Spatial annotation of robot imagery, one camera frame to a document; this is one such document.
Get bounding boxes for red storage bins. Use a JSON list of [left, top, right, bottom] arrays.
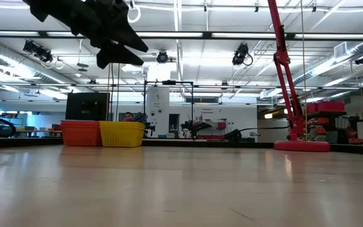
[[305, 101, 346, 115]]

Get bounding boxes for black monitor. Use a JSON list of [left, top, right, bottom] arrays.
[[65, 91, 111, 122]]

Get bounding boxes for black ceiling light rail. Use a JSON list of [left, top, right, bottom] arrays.
[[0, 30, 363, 40]]

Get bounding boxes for orange plastic basket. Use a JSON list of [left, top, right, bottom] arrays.
[[60, 119, 103, 148]]

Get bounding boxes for red desk lamp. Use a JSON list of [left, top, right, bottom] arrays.
[[267, 0, 331, 153]]

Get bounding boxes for black background station frame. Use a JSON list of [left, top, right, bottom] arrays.
[[142, 80, 195, 140]]

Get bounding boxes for black aluminium table frame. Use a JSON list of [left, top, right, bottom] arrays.
[[0, 136, 363, 156]]

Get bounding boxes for round black ceiling camera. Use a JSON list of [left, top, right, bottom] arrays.
[[156, 50, 170, 64]]

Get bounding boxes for yellow plastic basket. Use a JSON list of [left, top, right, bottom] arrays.
[[99, 120, 146, 148]]

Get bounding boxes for black ceiling camera with cable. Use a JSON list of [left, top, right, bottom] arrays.
[[231, 43, 254, 67]]

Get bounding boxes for black device with cable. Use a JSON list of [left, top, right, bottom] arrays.
[[223, 125, 291, 143]]

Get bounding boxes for white hanging ring cable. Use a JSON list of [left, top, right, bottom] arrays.
[[126, 5, 142, 24]]

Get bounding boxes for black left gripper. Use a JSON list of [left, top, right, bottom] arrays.
[[23, 0, 149, 70]]

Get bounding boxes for black ceiling spotlight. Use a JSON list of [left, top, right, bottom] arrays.
[[22, 39, 54, 64]]

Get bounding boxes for purple braided cable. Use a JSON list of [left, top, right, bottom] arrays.
[[132, 111, 149, 125]]

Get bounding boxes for shelf with orange bins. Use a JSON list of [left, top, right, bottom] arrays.
[[305, 110, 363, 145]]

